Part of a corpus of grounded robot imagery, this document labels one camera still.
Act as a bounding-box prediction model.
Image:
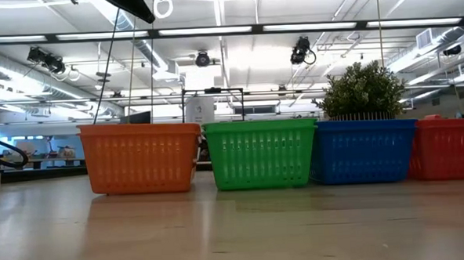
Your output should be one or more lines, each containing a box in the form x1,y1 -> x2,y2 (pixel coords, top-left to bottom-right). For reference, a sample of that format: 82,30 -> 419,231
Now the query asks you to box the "green plastic slotted basket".
204,124 -> 320,193
202,117 -> 318,133

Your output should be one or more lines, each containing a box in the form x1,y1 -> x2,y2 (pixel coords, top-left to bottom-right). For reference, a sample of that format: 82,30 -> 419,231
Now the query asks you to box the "red plastic slotted basket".
406,120 -> 464,182
415,117 -> 464,127

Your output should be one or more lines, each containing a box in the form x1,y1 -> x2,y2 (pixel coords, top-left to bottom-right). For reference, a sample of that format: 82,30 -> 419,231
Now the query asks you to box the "black background monitor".
119,110 -> 153,126

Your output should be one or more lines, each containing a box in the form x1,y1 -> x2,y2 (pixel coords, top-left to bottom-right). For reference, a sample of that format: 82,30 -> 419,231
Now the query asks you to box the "white cylindrical tank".
183,96 -> 216,126

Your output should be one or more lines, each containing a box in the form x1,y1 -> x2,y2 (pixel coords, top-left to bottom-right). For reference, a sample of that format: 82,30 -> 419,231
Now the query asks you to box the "green plant in ribbed pot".
309,58 -> 408,124

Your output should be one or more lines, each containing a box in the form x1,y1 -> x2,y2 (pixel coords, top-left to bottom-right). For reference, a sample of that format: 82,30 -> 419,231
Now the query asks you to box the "small black ceiling device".
443,44 -> 463,57

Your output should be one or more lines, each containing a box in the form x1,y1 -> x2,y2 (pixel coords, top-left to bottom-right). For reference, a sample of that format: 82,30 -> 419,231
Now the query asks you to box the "white cable ring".
152,0 -> 175,20

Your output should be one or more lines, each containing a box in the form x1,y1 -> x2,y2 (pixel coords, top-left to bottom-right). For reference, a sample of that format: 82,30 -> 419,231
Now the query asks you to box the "overhead light bar frame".
0,15 -> 464,48

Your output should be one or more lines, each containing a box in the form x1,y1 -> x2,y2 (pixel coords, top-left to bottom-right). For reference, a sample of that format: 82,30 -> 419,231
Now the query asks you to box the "thin grey hanging cable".
375,0 -> 384,68
147,19 -> 158,125

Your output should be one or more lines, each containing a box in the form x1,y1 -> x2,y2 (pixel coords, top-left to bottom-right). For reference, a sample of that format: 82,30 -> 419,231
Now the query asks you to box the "long black hanging cable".
87,8 -> 126,127

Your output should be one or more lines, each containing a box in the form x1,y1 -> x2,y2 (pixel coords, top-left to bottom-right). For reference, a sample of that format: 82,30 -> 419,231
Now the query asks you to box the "round black ceiling camera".
194,49 -> 213,69

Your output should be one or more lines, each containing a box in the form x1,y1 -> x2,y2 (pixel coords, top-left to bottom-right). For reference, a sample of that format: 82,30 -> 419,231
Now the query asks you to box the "black ceiling camera with cable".
288,34 -> 317,67
26,45 -> 68,76

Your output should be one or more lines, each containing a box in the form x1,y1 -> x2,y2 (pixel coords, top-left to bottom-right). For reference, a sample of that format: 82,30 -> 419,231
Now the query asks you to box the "black cable loop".
0,105 -> 30,171

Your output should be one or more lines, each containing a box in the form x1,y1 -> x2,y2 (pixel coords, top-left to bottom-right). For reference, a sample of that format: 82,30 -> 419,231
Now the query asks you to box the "black aluminium table frame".
0,163 -> 90,185

